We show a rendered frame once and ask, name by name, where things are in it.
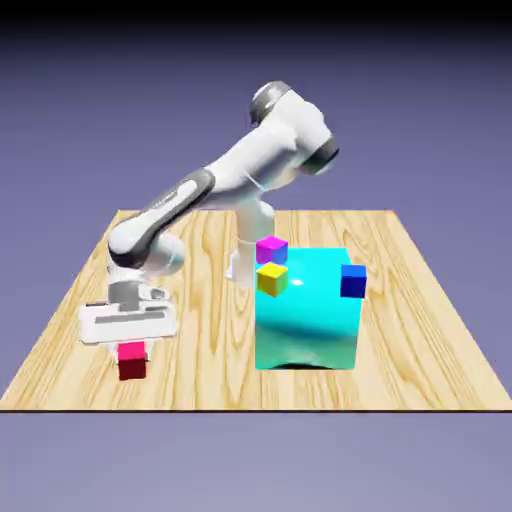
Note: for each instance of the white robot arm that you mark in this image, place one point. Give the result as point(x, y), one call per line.
point(256, 156)

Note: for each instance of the small red cube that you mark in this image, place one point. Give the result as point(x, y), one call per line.
point(131, 362)

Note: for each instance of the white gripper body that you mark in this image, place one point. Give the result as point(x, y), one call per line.
point(128, 326)

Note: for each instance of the small blue cube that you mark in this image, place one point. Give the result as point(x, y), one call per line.
point(353, 281)

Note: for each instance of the small magenta cube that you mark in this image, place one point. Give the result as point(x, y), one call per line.
point(271, 250)

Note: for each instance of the small yellow cube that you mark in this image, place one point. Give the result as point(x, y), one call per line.
point(272, 279)

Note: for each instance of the large cyan box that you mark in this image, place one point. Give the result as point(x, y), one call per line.
point(308, 316)

